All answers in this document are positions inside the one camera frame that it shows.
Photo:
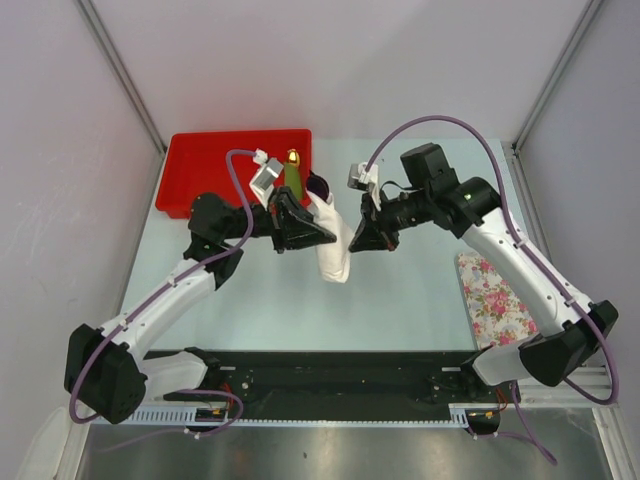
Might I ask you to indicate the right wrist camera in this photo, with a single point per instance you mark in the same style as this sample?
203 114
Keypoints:
366 179

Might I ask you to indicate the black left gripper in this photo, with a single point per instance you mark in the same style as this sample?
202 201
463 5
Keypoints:
290 225

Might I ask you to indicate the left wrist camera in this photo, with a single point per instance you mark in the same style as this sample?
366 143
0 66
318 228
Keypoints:
269 170

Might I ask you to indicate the floral tray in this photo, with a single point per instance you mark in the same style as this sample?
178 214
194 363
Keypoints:
497 315

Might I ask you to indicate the white paper napkin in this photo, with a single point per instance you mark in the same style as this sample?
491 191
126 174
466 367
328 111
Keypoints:
334 259

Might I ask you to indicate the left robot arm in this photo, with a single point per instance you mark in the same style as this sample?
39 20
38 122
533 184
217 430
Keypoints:
108 373

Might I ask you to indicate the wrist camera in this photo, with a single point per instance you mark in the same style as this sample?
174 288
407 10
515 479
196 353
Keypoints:
269 170
366 179

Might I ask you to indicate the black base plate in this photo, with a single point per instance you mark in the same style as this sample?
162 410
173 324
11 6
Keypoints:
348 386

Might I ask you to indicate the red plastic bin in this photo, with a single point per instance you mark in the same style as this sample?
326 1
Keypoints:
195 163

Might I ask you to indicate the aluminium frame rail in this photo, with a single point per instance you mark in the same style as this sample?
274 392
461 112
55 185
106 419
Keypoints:
594 380

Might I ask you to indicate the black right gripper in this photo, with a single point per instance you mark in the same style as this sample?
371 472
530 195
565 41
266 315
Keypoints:
372 234

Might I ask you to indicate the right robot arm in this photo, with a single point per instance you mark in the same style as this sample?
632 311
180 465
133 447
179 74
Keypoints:
569 324

